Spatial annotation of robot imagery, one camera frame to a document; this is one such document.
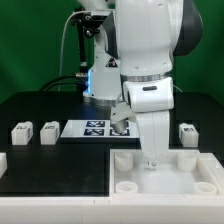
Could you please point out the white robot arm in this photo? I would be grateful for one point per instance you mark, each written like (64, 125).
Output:
(135, 42)

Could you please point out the black camera on pole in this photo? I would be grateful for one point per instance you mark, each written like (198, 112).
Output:
(95, 24)

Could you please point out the white front and right fence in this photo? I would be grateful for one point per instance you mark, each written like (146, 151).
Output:
(113, 209)

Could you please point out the white marker plate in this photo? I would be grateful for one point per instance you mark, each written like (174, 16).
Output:
(97, 129)

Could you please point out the white square tabletop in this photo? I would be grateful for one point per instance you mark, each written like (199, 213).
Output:
(180, 172)

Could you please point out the white left obstacle block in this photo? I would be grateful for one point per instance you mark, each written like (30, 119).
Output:
(3, 164)

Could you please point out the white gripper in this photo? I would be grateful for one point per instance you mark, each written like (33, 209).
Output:
(153, 128)

